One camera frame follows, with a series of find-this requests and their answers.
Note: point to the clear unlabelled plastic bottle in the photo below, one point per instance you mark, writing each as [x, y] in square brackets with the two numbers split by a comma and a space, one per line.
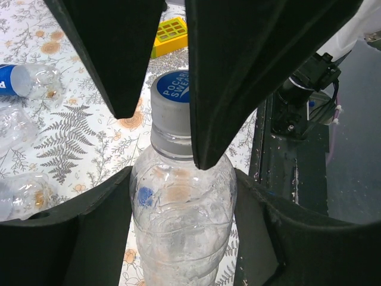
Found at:
[182, 237]

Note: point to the clear crumpled plastic bottle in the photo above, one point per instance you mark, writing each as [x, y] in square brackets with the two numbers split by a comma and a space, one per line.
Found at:
[17, 128]

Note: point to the yellow green toy block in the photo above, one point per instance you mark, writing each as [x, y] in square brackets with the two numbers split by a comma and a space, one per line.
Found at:
[171, 35]

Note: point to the Pocari Sweat labelled bottle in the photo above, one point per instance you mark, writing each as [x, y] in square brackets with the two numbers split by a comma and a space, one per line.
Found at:
[32, 81]

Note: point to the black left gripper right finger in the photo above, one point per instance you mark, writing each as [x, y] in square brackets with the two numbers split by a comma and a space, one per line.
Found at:
[282, 243]

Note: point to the Pepsi bottle blue label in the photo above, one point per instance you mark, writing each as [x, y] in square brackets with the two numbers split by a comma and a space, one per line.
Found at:
[25, 195]

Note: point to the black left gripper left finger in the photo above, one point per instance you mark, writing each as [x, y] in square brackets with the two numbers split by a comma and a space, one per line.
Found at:
[79, 242]

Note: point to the Pocari Sweat bottle cap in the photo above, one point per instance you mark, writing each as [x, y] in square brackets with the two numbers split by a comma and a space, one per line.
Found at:
[171, 120]

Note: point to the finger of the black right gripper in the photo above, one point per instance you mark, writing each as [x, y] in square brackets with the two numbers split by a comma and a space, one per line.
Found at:
[242, 51]
[114, 40]

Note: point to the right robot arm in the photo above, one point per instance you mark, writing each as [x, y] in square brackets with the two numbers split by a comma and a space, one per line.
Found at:
[321, 68]

